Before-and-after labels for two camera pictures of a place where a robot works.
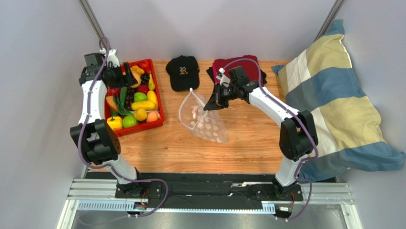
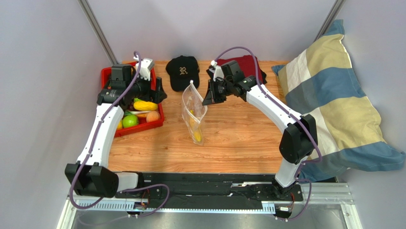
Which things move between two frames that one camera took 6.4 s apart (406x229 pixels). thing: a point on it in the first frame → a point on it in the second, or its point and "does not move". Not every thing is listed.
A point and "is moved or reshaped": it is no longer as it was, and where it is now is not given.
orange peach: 153,116 does not move
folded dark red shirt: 250,68 does not move
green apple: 129,120 does not move
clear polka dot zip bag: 205,123 is moved or reshaped
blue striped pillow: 318,79 does not move
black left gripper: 129,79 → 157,96
